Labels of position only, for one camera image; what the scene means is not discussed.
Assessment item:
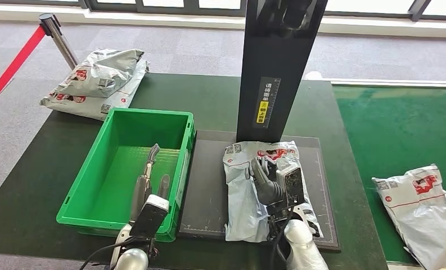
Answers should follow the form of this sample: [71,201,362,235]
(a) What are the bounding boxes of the grey parcel black print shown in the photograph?
[222,141,324,243]

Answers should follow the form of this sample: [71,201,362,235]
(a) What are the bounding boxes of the white conveyor side rail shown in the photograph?
[304,70,446,88]

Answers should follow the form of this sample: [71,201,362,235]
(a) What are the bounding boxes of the flat grey parcel bag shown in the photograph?
[40,59,150,121]

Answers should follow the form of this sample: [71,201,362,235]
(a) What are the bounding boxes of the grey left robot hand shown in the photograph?
[129,143,171,224]

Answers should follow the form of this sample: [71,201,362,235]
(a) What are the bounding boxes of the black inbound scanner machine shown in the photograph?
[177,0,341,253]

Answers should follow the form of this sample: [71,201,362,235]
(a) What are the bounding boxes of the yellow black scanner label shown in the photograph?
[253,76,282,129]

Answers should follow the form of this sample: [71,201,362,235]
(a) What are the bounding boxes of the red barrier belt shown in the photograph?
[0,25,47,112]

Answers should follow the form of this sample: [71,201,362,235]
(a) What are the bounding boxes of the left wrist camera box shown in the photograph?
[130,194,170,239]

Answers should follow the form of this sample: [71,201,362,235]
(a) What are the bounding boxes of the silver stanchion post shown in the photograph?
[38,13,79,70]

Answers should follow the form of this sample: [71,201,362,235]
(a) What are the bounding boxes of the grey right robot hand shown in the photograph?
[247,156,286,207]

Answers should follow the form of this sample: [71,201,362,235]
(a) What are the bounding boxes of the green plastic crate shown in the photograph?
[56,108,197,243]

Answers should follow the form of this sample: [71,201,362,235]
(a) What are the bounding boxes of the dark window frame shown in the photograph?
[0,0,446,19]

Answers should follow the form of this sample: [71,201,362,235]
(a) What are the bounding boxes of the white parcel red logo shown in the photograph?
[371,164,446,270]

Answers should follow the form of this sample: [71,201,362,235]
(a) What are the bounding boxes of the crumpled grey parcel bag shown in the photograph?
[55,48,145,98]

